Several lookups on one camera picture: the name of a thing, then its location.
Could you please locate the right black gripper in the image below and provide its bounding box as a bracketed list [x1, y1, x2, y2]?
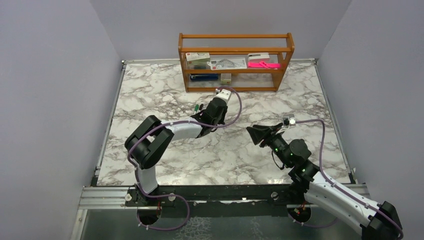
[247, 122, 292, 167]

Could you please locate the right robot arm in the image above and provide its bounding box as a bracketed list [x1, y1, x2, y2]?
[246, 123, 404, 240]

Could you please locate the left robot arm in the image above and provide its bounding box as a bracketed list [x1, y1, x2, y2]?
[124, 95, 230, 206]

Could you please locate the green box lower shelf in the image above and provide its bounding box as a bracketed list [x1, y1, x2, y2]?
[220, 73, 232, 85]

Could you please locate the green box shelf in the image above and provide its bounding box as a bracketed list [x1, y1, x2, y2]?
[185, 52, 210, 66]
[220, 73, 232, 85]

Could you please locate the blue stapler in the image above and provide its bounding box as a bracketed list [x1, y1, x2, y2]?
[189, 73, 219, 82]

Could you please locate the ruler set package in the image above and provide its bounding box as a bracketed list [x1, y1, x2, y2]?
[207, 58, 248, 71]

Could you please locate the green box upper shelf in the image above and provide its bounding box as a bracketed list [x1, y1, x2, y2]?
[185, 52, 210, 66]

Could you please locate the pink stapler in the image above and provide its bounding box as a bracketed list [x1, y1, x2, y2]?
[247, 61, 281, 69]

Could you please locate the white box upper shelf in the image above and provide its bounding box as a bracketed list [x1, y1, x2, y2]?
[247, 52, 270, 63]

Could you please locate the wooden shelf rack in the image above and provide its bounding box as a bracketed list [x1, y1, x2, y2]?
[177, 32, 295, 92]

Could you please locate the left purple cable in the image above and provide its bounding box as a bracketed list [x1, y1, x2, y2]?
[127, 86, 243, 232]

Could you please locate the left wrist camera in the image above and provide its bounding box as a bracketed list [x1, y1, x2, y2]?
[215, 88, 232, 104]

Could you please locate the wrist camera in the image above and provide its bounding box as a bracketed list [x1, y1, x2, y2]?
[215, 88, 232, 104]
[282, 114, 297, 130]

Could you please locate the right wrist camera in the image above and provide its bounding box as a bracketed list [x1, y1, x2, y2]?
[282, 114, 297, 130]

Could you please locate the black mounting rail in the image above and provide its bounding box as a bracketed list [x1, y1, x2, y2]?
[122, 184, 312, 221]

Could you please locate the aluminium frame rail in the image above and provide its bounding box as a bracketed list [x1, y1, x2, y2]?
[70, 186, 128, 240]

